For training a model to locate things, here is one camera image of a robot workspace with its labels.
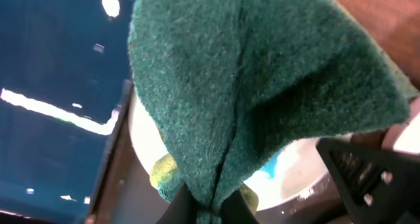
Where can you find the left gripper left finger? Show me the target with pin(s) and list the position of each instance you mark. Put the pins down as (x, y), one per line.
(182, 210)

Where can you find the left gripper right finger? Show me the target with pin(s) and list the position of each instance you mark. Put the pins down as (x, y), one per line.
(234, 210)

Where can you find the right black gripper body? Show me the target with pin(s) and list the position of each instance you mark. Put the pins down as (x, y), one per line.
(376, 186)

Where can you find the white plate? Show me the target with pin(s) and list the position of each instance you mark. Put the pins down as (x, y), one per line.
(405, 137)
(290, 173)

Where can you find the green yellow scrubbing sponge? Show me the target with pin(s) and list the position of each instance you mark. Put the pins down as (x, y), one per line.
(230, 82)

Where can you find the large black serving tray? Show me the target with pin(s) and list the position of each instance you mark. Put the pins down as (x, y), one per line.
(125, 194)

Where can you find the small blue water tray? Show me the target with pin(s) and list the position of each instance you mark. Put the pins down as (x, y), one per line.
(65, 82)

